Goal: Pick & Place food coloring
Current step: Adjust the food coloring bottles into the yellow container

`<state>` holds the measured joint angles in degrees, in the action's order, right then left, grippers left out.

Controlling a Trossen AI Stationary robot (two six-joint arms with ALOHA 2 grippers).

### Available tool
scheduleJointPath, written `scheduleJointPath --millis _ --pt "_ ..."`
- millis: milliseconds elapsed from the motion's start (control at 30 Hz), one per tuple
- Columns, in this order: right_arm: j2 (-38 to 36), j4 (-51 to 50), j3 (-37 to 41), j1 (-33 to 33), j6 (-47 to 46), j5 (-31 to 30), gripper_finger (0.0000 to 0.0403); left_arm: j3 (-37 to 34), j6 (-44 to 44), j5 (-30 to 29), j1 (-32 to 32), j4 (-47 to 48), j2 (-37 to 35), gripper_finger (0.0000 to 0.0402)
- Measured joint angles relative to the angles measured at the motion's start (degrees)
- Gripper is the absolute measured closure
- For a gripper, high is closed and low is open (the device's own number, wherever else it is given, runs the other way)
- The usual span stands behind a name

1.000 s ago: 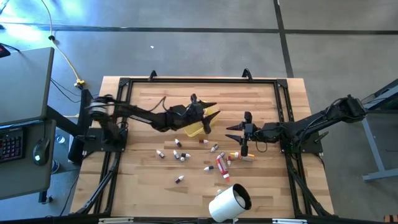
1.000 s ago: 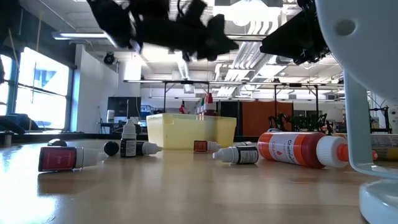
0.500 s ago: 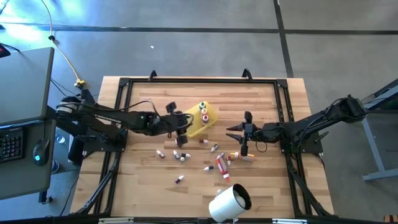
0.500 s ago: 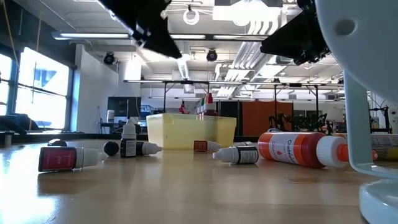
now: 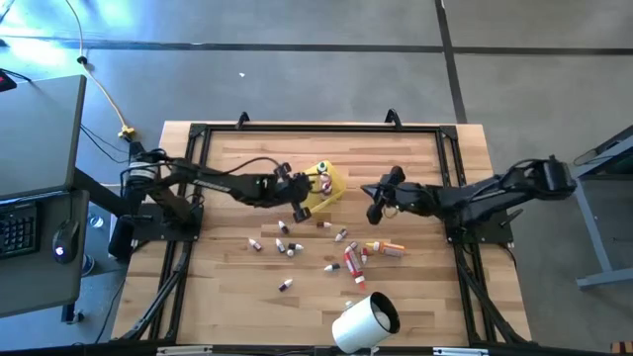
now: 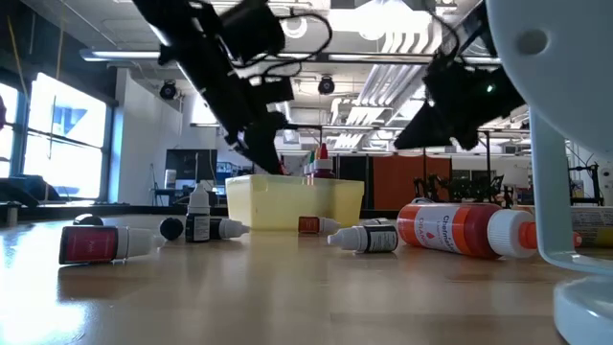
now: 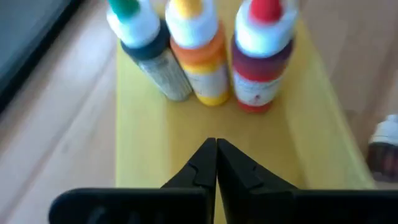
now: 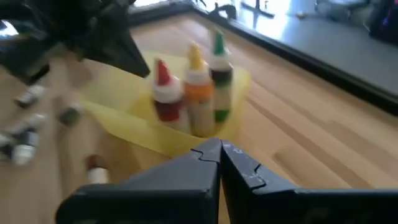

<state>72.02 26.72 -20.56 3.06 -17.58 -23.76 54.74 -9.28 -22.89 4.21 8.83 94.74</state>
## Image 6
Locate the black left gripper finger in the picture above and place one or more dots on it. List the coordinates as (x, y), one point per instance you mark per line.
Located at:
(263, 144)

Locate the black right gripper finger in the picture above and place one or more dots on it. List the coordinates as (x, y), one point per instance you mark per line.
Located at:
(426, 131)

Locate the large green food coloring bottle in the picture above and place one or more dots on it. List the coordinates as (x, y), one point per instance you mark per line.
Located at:
(311, 155)

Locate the large golden yellow coloring bottle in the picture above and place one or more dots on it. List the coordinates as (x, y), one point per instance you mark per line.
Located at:
(316, 155)

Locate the large red food coloring bottle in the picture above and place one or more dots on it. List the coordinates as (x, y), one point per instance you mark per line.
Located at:
(324, 167)

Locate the large orange food coloring bottle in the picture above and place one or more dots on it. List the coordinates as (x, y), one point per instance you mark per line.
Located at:
(455, 230)

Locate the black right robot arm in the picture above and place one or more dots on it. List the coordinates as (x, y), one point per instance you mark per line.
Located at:
(503, 103)

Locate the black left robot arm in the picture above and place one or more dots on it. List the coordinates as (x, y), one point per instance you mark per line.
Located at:
(182, 29)

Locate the black background robot arm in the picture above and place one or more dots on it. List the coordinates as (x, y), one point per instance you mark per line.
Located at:
(460, 189)

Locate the orange partition panel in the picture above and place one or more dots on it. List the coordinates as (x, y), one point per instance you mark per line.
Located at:
(407, 177)

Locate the yellow plastic bin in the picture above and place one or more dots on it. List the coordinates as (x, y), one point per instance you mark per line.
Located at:
(268, 201)

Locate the black ceiling spotlight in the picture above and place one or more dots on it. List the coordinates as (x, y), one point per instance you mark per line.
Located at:
(326, 85)
(168, 90)

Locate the blue white ball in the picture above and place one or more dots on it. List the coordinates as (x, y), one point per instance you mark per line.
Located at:
(421, 200)

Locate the black monitor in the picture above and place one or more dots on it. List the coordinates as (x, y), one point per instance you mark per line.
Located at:
(191, 165)

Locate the black partition panel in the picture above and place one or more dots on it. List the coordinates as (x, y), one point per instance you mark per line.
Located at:
(352, 167)

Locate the small orange label dropper bottle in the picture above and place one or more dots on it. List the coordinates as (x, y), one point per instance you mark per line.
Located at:
(310, 224)

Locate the small black label dropper bottle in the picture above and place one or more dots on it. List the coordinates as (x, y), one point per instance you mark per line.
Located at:
(378, 238)

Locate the ceiling light strip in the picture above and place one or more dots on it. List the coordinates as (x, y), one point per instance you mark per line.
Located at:
(105, 54)

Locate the bright window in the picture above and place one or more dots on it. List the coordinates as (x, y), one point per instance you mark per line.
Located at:
(67, 134)
(7, 129)

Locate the small red label dropper bottle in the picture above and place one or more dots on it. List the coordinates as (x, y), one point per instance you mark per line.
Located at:
(91, 244)

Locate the black background station frame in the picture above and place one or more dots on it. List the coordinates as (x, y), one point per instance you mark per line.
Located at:
(487, 144)

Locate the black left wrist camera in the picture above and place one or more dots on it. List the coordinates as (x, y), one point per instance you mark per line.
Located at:
(251, 29)

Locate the black metal table frame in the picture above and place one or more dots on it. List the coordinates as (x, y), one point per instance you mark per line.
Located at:
(120, 211)

